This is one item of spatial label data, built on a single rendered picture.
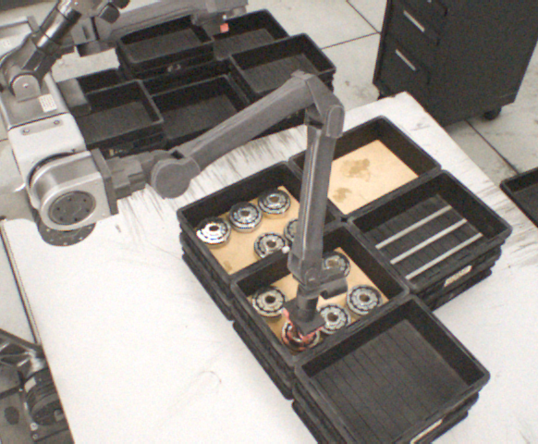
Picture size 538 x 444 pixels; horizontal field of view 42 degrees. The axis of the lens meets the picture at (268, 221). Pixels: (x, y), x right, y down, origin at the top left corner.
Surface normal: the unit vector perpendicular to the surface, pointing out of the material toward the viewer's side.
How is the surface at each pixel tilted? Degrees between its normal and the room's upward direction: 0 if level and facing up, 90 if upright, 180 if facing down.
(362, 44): 0
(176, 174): 64
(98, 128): 0
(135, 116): 0
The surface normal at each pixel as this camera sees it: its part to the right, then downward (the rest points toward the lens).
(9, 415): 0.03, -0.65
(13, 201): 0.44, 0.69
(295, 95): 0.24, 0.38
